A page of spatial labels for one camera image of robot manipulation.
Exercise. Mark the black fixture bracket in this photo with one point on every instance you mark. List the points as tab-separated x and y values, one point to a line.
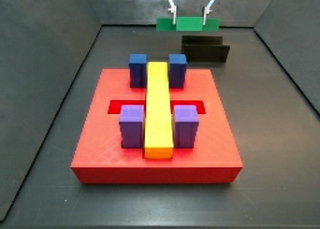
203	49

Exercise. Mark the green zigzag block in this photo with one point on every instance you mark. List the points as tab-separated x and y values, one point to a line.
187	24

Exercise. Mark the purple left front post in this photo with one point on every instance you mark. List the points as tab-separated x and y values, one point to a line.
131	126

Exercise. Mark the blue post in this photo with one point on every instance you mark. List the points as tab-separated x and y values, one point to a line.
137	66
177	70

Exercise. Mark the purple post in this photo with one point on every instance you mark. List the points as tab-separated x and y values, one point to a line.
131	126
185	126

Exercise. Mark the purple right front post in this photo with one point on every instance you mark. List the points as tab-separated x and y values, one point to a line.
185	126

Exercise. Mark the red base board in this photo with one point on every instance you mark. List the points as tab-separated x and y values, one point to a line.
103	162

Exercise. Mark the blue left rear post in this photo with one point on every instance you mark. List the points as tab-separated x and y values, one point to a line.
137	66

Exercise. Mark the yellow long bar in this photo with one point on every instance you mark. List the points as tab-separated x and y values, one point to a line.
158	111

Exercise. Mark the blue right rear post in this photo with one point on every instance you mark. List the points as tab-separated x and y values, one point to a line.
177	70

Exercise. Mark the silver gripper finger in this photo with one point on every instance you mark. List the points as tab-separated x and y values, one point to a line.
173	10
206	11

